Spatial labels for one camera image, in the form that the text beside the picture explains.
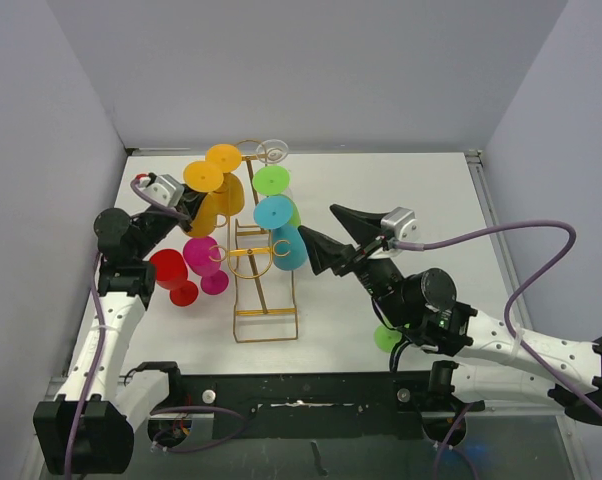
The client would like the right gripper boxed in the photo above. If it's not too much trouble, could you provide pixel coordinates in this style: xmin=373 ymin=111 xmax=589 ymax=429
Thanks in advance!
xmin=300 ymin=204 xmax=413 ymax=325

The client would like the orange goblet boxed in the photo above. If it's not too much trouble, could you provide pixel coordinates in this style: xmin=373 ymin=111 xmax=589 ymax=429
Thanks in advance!
xmin=205 ymin=144 xmax=245 ymax=216
xmin=183 ymin=161 xmax=224 ymax=238

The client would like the cyan goblet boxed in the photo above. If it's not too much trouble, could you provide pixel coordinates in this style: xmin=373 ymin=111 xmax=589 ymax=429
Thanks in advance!
xmin=253 ymin=195 xmax=308 ymax=271

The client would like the red goblet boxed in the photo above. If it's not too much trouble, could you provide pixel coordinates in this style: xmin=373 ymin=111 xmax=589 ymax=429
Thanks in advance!
xmin=150 ymin=249 xmax=199 ymax=307

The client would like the light green goblet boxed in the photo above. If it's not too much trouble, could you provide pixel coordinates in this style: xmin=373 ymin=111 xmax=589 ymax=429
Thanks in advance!
xmin=252 ymin=165 xmax=301 ymax=227

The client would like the clear wine glass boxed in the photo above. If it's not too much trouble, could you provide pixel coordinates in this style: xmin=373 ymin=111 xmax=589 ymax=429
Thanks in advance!
xmin=256 ymin=139 xmax=289 ymax=170

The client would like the green goblet front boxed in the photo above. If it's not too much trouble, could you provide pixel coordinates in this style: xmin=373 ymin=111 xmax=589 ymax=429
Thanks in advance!
xmin=373 ymin=325 xmax=402 ymax=354

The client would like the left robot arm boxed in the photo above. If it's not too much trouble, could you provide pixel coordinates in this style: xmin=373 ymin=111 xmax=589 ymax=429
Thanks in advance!
xmin=33 ymin=189 xmax=205 ymax=478

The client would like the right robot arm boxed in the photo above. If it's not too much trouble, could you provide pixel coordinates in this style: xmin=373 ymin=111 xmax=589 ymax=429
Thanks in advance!
xmin=299 ymin=204 xmax=602 ymax=426

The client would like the magenta goblet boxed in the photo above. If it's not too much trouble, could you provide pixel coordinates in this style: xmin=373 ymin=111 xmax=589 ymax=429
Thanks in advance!
xmin=182 ymin=236 xmax=229 ymax=295

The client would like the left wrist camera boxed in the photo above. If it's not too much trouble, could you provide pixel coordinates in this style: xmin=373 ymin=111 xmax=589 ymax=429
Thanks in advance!
xmin=133 ymin=173 xmax=185 ymax=208

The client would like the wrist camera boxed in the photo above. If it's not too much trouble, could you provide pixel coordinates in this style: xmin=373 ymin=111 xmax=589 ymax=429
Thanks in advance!
xmin=133 ymin=173 xmax=185 ymax=208
xmin=372 ymin=207 xmax=419 ymax=259

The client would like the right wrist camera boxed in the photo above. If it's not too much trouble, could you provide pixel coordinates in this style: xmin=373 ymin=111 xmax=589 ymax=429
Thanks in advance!
xmin=372 ymin=207 xmax=419 ymax=259

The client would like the gold wire glass rack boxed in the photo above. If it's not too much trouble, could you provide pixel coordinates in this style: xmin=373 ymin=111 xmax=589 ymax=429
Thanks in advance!
xmin=208 ymin=139 xmax=301 ymax=345

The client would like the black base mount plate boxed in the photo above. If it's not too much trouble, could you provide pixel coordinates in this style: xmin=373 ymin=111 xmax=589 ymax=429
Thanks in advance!
xmin=166 ymin=371 xmax=463 ymax=440

